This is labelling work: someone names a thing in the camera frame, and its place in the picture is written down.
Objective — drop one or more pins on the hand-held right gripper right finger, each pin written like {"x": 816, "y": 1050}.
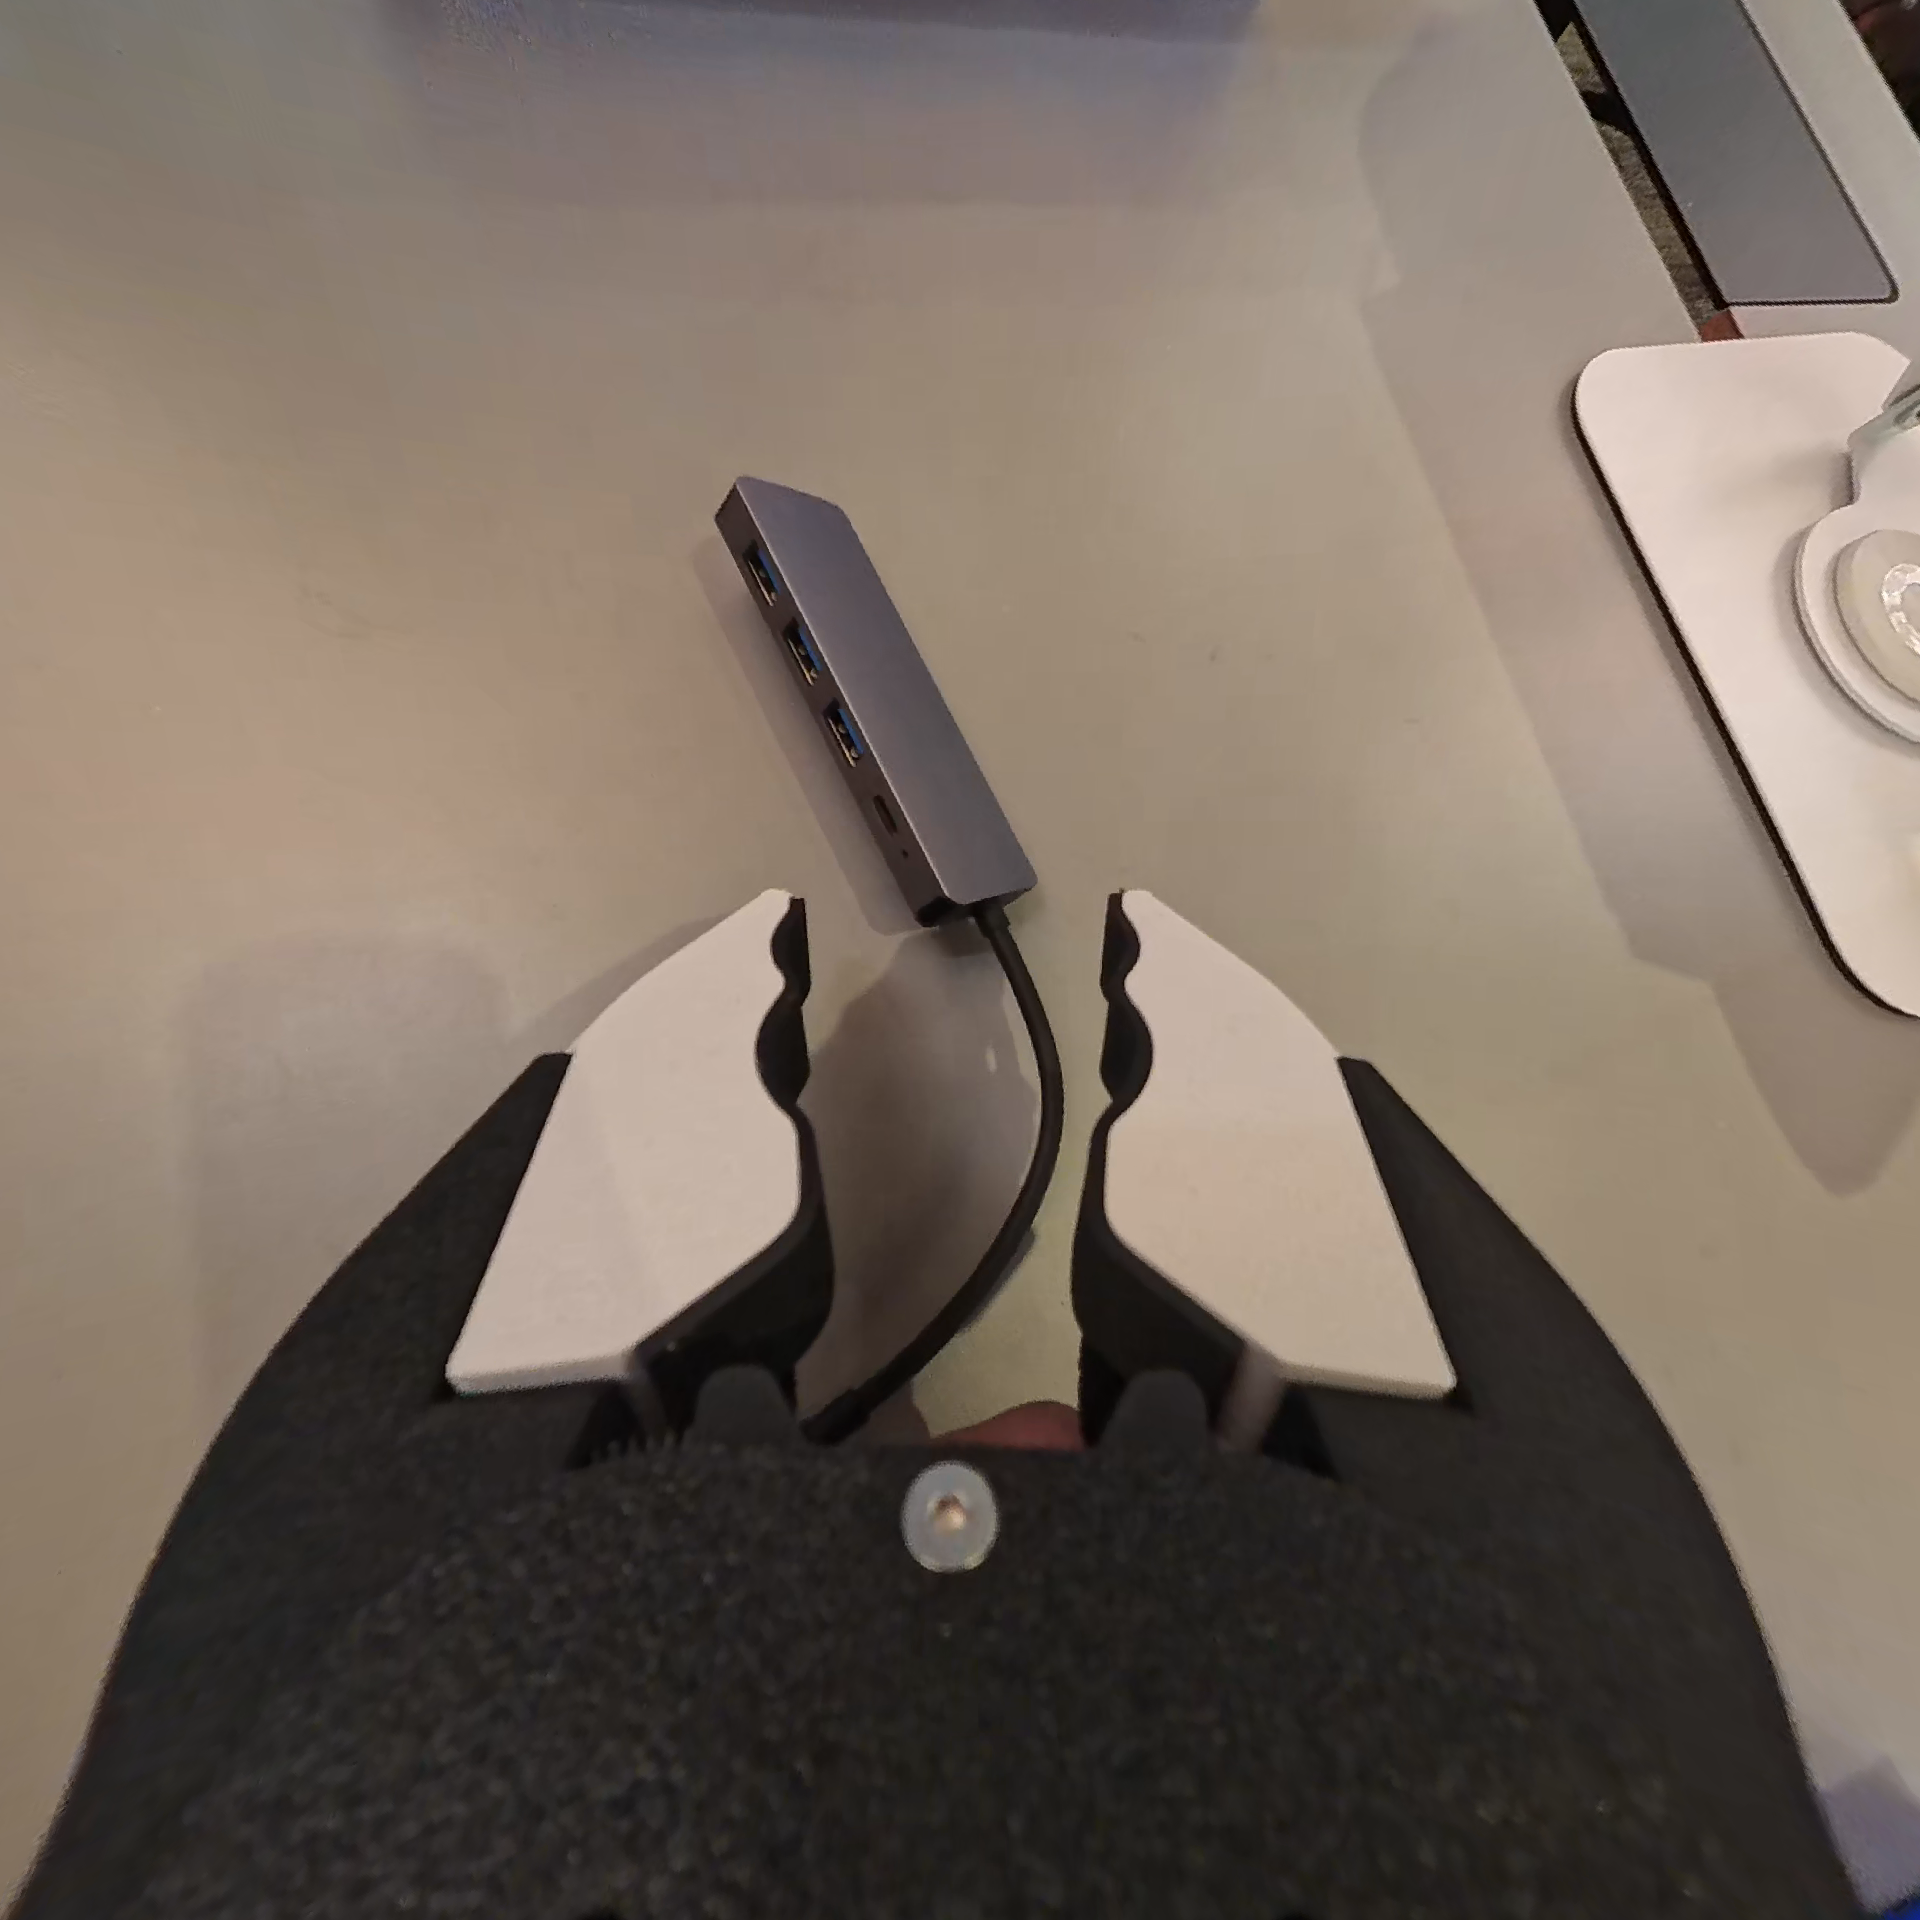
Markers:
{"x": 1261, "y": 1185}

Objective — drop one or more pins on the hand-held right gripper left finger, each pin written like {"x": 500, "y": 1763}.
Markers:
{"x": 646, "y": 1185}

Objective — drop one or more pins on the grey usb hub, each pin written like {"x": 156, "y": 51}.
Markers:
{"x": 885, "y": 690}

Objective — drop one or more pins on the black desk panel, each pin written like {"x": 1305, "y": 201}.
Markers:
{"x": 1740, "y": 148}

